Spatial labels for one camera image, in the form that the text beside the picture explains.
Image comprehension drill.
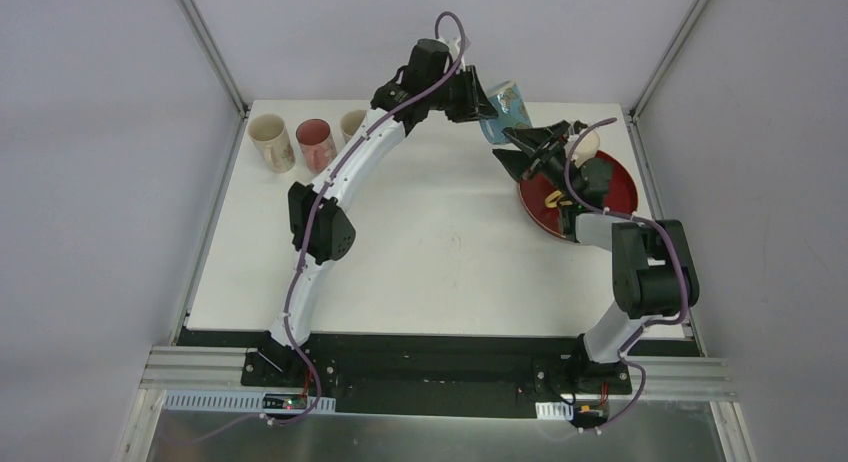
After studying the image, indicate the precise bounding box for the blue mug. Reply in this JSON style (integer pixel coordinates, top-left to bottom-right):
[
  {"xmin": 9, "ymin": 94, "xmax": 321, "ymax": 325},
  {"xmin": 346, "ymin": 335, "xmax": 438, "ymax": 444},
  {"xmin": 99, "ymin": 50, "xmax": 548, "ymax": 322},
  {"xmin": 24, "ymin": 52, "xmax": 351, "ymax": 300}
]
[{"xmin": 479, "ymin": 80, "xmax": 533, "ymax": 145}]

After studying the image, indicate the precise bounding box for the yellow mug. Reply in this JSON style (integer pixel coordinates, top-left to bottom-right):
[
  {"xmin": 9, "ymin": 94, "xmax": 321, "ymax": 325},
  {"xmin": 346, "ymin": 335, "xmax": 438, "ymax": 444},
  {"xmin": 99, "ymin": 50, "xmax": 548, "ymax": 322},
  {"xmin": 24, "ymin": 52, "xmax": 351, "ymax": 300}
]
[{"xmin": 544, "ymin": 190, "xmax": 564, "ymax": 209}]

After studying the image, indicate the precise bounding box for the cream green mug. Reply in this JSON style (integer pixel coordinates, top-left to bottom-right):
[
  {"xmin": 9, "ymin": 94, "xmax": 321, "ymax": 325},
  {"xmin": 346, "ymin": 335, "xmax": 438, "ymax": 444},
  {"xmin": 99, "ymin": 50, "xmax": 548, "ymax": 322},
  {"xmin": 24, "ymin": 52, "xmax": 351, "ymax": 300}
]
[{"xmin": 339, "ymin": 109, "xmax": 367, "ymax": 144}]

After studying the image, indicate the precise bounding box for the pink mug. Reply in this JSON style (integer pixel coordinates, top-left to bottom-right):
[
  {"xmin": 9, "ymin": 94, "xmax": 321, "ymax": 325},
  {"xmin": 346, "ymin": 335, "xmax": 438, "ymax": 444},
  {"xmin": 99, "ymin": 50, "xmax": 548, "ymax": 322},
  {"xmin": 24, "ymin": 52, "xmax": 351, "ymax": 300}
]
[{"xmin": 295, "ymin": 119, "xmax": 337, "ymax": 173}]

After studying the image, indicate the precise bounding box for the cream floral mug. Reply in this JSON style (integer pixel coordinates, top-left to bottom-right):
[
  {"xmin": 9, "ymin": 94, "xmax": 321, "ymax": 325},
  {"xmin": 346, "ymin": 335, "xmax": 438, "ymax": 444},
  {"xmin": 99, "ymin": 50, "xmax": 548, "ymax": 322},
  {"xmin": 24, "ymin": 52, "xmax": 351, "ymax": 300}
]
[{"xmin": 247, "ymin": 114, "xmax": 296, "ymax": 173}]

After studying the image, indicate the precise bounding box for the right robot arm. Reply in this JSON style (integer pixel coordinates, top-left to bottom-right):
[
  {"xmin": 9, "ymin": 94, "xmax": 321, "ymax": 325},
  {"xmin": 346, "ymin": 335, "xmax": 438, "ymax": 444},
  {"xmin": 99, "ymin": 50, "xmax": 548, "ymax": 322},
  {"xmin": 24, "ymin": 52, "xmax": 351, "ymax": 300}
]
[{"xmin": 493, "ymin": 119, "xmax": 698, "ymax": 393}]

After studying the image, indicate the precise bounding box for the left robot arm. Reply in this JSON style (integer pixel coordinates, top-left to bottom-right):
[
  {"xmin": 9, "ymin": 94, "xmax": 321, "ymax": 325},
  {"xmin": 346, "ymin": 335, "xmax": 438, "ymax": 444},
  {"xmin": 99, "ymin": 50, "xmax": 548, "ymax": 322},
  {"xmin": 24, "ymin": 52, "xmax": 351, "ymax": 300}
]
[{"xmin": 266, "ymin": 36, "xmax": 497, "ymax": 387}]

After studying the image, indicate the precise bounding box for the red round tray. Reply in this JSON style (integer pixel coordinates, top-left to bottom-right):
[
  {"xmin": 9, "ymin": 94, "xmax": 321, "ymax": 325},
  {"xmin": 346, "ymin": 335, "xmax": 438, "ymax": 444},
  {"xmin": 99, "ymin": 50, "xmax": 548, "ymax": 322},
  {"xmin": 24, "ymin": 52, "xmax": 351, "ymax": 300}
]
[{"xmin": 518, "ymin": 151, "xmax": 639, "ymax": 242}]

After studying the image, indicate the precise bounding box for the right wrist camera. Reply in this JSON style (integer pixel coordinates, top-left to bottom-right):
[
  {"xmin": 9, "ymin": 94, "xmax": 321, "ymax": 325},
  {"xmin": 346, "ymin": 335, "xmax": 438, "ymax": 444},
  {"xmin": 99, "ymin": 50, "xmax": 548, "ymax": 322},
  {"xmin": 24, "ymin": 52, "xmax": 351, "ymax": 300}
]
[{"xmin": 568, "ymin": 120, "xmax": 588, "ymax": 135}]

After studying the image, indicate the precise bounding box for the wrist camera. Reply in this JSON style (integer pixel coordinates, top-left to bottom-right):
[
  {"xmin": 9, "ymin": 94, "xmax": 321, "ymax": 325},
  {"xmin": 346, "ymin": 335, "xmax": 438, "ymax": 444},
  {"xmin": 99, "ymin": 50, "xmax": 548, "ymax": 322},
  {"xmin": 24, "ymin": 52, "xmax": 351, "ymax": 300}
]
[
  {"xmin": 568, "ymin": 120, "xmax": 588, "ymax": 135},
  {"xmin": 440, "ymin": 35, "xmax": 467, "ymax": 71}
]

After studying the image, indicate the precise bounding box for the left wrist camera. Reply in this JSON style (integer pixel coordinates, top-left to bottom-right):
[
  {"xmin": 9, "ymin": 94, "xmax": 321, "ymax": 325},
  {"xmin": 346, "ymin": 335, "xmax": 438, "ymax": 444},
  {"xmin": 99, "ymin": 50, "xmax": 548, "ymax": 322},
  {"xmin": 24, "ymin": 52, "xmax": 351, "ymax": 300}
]
[{"xmin": 440, "ymin": 35, "xmax": 467, "ymax": 71}]

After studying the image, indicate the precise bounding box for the right aluminium frame post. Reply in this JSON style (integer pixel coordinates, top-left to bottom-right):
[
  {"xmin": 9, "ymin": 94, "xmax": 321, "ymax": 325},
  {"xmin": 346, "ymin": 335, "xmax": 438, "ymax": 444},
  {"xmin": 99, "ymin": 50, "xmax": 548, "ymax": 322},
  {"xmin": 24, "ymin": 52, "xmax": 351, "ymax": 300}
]
[{"xmin": 629, "ymin": 0, "xmax": 712, "ymax": 123}]

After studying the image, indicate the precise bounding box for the aluminium frame post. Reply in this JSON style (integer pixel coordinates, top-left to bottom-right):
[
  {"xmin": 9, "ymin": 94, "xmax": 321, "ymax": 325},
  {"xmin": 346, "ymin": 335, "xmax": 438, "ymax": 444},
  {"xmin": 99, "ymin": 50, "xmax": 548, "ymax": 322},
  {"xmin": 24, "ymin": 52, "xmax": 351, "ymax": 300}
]
[
  {"xmin": 629, "ymin": 0, "xmax": 712, "ymax": 123},
  {"xmin": 175, "ymin": 0, "xmax": 249, "ymax": 119}
]

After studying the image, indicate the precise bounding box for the right white cable duct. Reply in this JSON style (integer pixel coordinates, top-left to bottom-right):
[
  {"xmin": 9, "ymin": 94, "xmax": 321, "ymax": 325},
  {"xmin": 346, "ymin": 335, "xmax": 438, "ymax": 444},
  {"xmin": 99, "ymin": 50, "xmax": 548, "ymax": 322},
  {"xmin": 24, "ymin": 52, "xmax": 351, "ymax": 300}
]
[{"xmin": 535, "ymin": 401, "xmax": 574, "ymax": 421}]

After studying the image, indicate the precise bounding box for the white cable duct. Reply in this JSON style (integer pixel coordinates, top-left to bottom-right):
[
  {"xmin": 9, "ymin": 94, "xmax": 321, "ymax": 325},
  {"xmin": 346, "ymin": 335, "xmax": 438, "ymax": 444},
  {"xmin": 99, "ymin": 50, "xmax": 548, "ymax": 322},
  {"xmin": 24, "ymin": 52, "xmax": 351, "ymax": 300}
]
[
  {"xmin": 163, "ymin": 390, "xmax": 314, "ymax": 415},
  {"xmin": 535, "ymin": 401, "xmax": 574, "ymax": 421}
]

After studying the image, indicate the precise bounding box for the left aluminium frame post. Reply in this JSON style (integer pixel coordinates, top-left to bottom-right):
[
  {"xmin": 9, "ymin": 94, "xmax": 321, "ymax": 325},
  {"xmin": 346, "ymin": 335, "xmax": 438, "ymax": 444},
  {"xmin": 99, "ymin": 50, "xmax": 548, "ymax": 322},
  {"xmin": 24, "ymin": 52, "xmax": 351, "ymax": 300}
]
[{"xmin": 175, "ymin": 0, "xmax": 249, "ymax": 119}]

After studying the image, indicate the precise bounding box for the left white cable duct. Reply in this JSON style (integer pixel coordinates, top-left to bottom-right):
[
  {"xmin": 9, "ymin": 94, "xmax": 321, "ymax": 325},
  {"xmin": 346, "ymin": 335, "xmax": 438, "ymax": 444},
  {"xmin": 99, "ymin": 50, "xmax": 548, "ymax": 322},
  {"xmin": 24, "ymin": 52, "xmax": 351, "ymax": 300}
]
[{"xmin": 163, "ymin": 390, "xmax": 314, "ymax": 415}]

